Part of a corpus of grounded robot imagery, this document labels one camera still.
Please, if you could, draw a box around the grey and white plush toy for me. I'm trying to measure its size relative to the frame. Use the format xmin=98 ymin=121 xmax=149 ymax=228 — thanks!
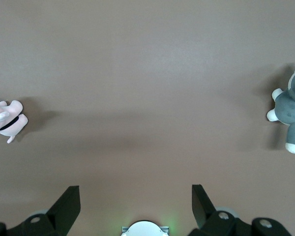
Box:
xmin=266 ymin=59 xmax=295 ymax=155

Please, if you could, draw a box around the brown table cover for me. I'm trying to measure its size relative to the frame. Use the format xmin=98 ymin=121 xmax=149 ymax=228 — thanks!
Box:
xmin=0 ymin=0 xmax=295 ymax=236

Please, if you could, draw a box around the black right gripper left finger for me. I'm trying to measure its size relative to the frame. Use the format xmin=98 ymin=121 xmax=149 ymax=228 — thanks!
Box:
xmin=0 ymin=186 xmax=81 ymax=236

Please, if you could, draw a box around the pale pink plush toy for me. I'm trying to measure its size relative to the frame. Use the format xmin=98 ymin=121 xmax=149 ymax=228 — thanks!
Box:
xmin=0 ymin=98 xmax=29 ymax=144

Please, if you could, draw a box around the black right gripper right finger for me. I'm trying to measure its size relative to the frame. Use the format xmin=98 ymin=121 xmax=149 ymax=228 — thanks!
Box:
xmin=188 ymin=184 xmax=292 ymax=236

